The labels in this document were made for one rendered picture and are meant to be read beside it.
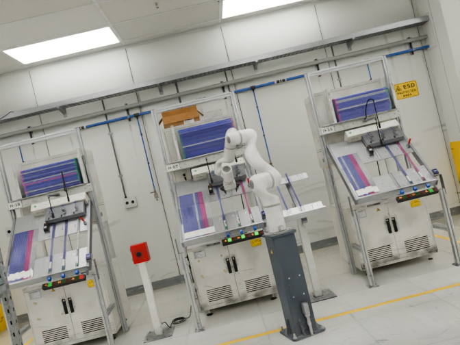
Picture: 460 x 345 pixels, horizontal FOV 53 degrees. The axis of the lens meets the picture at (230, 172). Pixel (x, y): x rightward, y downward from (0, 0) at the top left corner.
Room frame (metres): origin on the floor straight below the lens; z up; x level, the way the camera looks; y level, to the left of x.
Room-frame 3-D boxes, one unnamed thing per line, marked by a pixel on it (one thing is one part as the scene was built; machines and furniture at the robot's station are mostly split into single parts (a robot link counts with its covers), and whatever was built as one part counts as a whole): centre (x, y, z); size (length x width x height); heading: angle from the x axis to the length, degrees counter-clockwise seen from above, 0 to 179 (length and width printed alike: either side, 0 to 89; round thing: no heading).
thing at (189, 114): (4.48, 0.24, 1.82); 0.68 x 0.30 x 0.20; 92
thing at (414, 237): (4.18, -1.29, 0.65); 1.01 x 0.73 x 1.29; 2
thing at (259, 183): (3.13, -0.20, 1.00); 0.19 x 0.12 x 0.24; 116
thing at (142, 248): (3.82, 0.89, 0.39); 0.24 x 0.24 x 0.78; 2
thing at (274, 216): (3.14, -0.23, 0.79); 0.19 x 0.19 x 0.18
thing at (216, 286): (4.31, 0.18, 0.31); 0.70 x 0.65 x 0.62; 92
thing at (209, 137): (4.19, 0.12, 1.52); 0.51 x 0.13 x 0.27; 92
